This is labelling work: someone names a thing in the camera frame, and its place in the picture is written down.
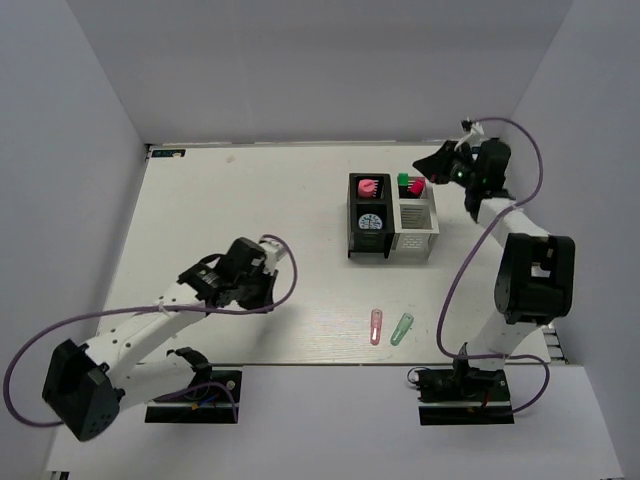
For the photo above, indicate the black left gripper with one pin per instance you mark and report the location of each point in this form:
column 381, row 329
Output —
column 268, row 297

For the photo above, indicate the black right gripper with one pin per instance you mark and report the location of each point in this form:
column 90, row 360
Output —
column 435, row 165

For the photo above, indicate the pink cap black highlighter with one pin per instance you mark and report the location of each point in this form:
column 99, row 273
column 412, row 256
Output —
column 416, row 188

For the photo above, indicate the green cap black highlighter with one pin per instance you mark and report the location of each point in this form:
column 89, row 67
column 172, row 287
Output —
column 403, row 179

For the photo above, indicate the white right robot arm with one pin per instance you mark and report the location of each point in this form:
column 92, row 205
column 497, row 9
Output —
column 534, row 284

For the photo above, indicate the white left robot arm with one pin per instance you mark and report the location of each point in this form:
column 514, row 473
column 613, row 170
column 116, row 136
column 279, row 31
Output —
column 87, row 385

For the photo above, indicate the white slotted organizer container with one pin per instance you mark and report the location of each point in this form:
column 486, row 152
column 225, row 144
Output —
column 416, row 226

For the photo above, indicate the black organizer container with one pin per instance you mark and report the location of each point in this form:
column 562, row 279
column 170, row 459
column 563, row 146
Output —
column 370, row 242

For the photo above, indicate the left blue table label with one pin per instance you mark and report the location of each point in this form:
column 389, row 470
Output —
column 168, row 153

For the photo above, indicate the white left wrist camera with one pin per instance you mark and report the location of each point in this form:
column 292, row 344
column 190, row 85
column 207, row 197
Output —
column 274, row 253

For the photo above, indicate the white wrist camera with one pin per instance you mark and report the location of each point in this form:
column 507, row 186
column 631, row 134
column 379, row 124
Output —
column 473, row 133
column 274, row 253

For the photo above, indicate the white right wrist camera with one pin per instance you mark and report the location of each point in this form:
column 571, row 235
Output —
column 473, row 133

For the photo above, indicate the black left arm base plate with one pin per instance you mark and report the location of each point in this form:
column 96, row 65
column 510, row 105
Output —
column 209, row 405

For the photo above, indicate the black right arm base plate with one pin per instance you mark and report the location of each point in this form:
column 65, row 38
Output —
column 449, row 397

